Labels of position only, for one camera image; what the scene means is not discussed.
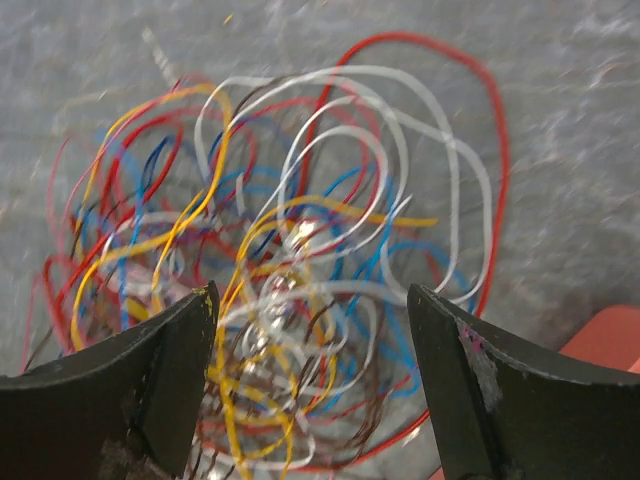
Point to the orange plastic tray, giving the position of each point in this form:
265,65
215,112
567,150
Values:
607,335

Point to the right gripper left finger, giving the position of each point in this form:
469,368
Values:
123,408

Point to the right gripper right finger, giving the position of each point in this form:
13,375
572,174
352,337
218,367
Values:
525,400

